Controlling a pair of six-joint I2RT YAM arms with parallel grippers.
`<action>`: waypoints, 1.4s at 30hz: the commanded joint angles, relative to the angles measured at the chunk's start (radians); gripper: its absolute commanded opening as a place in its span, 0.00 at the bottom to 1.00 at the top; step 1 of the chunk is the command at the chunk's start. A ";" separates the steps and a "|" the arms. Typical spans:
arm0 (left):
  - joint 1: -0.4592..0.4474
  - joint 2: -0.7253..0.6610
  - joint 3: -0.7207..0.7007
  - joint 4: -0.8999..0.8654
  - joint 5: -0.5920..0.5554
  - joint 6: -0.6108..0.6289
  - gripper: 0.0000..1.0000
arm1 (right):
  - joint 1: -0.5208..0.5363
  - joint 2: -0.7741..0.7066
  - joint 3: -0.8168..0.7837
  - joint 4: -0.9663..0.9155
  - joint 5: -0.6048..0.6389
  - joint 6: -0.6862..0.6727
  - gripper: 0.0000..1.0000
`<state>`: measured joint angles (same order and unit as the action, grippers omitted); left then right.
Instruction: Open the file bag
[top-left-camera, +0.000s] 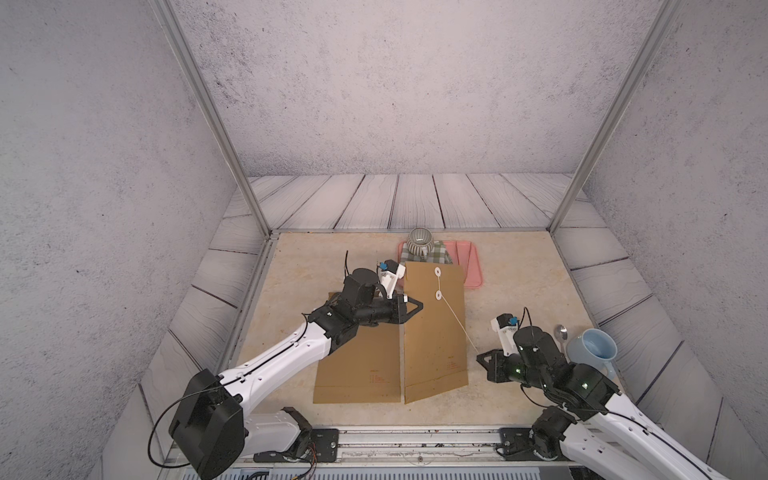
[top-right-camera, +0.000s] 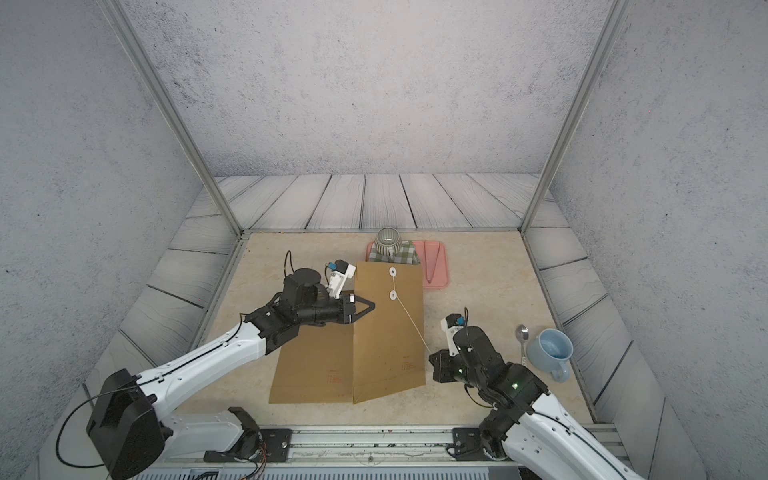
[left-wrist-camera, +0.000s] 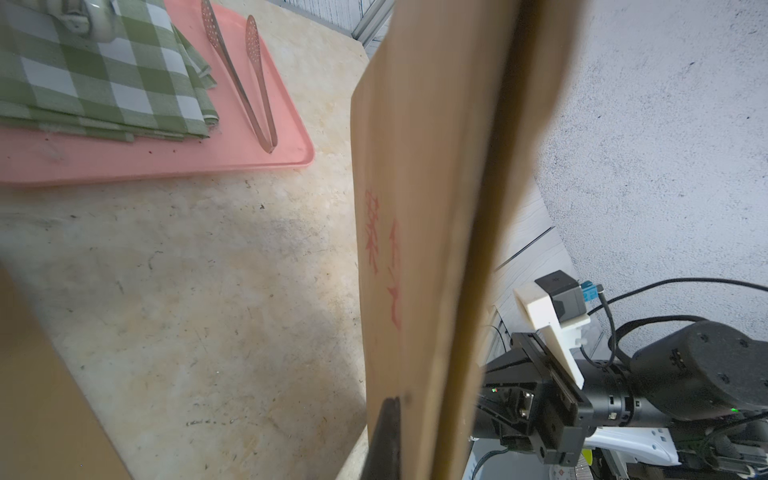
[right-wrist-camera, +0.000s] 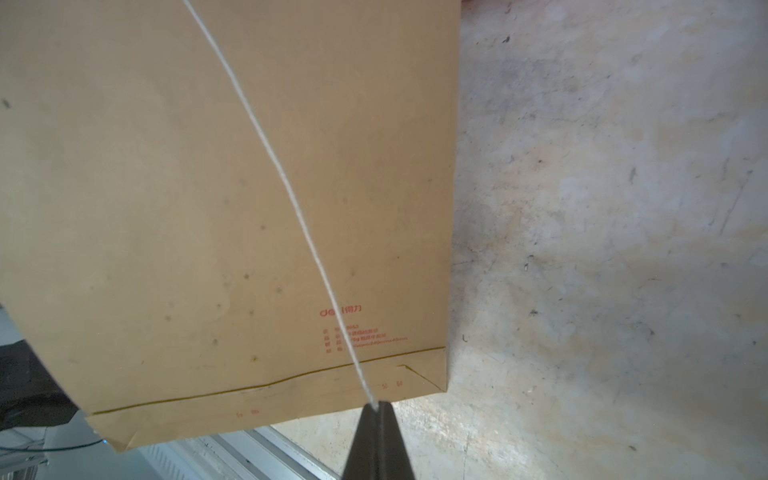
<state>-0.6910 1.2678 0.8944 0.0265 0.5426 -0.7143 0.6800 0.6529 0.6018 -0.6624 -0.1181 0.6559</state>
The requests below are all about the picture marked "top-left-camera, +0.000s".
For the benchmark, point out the green checkered cloth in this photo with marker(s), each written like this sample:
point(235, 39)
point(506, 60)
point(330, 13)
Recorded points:
point(437, 252)

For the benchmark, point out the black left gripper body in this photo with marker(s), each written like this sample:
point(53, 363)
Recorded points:
point(385, 311)

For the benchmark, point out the aluminium frame post right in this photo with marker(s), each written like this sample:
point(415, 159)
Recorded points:
point(639, 66)

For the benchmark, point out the metal spoon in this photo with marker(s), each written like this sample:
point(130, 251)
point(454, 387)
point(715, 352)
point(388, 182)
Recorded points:
point(560, 334)

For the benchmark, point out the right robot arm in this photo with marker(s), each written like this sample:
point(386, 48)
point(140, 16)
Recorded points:
point(588, 420)

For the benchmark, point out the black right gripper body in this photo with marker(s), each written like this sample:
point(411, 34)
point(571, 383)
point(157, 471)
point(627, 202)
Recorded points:
point(511, 369)

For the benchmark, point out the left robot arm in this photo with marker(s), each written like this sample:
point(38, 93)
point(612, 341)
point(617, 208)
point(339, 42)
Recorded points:
point(214, 424)

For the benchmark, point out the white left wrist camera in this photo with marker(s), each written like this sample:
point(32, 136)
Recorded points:
point(389, 274)

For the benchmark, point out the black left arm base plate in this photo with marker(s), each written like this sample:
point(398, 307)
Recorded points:
point(319, 445)

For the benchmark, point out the striped grey-green bowl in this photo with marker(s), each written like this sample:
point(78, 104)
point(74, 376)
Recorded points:
point(420, 242)

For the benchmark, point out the pink plastic tray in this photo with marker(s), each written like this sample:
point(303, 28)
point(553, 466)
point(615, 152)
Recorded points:
point(465, 255)

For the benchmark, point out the light blue mug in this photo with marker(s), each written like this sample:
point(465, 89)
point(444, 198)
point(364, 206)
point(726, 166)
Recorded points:
point(595, 348)

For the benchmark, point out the aluminium frame post left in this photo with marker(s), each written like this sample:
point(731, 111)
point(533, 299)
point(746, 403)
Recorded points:
point(175, 36)

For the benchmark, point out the aluminium frame post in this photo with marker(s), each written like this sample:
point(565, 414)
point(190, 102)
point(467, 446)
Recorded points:
point(175, 36)
point(639, 66)

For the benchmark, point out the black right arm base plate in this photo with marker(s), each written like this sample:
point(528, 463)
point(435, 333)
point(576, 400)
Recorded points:
point(528, 444)

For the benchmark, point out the brown kraft file bag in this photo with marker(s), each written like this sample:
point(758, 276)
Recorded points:
point(364, 370)

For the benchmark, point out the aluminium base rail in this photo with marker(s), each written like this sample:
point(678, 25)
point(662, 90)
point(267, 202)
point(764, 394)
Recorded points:
point(446, 453)

